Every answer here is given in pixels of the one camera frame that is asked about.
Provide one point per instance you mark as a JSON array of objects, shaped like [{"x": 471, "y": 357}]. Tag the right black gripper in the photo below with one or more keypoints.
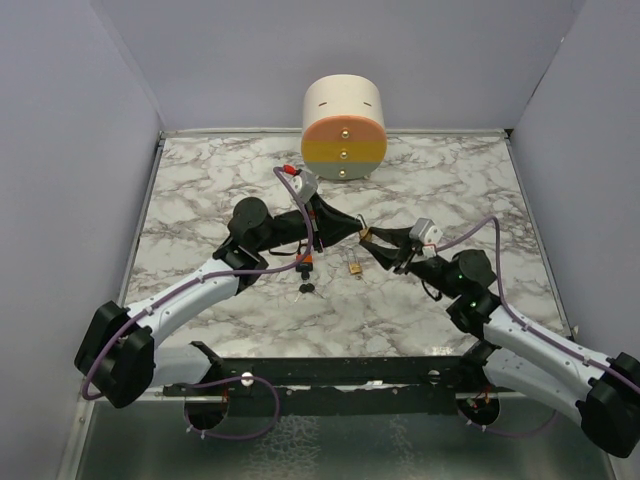
[{"x": 399, "y": 259}]

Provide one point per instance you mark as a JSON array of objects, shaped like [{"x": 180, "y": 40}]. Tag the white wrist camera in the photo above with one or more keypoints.
[
  {"x": 425, "y": 236},
  {"x": 305, "y": 185}
]

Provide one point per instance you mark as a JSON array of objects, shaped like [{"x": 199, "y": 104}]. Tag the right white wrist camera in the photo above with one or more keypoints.
[{"x": 425, "y": 236}]

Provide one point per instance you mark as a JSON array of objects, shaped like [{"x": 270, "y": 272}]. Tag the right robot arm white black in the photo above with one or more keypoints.
[{"x": 598, "y": 392}]

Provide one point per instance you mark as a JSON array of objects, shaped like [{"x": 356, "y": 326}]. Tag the black-headed key pair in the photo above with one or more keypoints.
[{"x": 307, "y": 289}]

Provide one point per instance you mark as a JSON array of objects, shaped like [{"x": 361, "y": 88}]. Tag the orange black padlock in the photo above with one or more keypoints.
[{"x": 305, "y": 267}]

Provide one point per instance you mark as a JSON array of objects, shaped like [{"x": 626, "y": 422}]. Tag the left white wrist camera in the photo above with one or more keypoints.
[{"x": 305, "y": 185}]

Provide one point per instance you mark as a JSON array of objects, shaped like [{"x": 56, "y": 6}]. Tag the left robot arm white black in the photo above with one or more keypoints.
[{"x": 123, "y": 353}]

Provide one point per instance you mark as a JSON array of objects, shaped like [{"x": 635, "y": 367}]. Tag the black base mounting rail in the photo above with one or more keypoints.
[{"x": 348, "y": 386}]

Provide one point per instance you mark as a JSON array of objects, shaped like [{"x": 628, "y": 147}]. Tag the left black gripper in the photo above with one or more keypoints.
[{"x": 332, "y": 225}]

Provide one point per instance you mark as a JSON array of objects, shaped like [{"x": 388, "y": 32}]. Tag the brass long-shackle padlock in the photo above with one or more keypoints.
[
  {"x": 354, "y": 265},
  {"x": 365, "y": 232}
]

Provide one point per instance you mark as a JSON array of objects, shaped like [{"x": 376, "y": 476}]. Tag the round three-drawer storage box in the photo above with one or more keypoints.
[{"x": 343, "y": 130}]

